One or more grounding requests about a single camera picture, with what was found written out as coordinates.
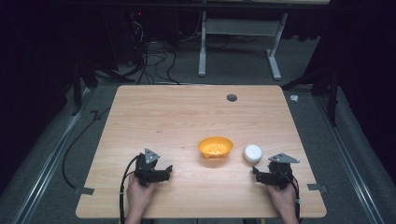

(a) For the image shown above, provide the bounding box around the white metal desk frame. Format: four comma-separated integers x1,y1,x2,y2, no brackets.
197,10,290,81

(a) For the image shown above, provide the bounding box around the orange plastic bowl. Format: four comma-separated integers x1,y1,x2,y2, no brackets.
197,135,234,160

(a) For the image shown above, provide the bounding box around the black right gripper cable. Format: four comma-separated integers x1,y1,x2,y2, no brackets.
278,170,302,224

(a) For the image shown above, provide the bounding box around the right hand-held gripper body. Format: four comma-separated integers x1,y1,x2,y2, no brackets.
263,151,301,191

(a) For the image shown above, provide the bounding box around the black metal stand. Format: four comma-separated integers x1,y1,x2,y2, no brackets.
70,57,136,117
280,61,340,128

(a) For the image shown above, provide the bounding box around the tangle of black cables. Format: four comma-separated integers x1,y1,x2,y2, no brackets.
125,12,180,86

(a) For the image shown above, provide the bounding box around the person's right hand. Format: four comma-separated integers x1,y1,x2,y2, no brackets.
265,182,299,218

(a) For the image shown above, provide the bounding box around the black floor cable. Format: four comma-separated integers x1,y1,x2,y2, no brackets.
61,106,112,189

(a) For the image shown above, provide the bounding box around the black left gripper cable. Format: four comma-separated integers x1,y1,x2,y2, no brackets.
119,155,140,224

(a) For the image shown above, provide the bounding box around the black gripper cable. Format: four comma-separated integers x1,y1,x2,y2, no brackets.
278,170,302,224
119,155,140,224

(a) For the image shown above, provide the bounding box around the person's left hand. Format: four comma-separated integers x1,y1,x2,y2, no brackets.
126,173,157,217

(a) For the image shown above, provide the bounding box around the grey tape strip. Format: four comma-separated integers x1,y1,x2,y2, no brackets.
306,183,329,194
74,187,95,196

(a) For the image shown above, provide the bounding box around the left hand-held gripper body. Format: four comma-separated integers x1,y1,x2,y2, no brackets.
134,147,165,188

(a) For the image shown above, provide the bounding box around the metal floor rail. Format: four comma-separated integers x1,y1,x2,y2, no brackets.
313,92,388,224
11,87,92,224

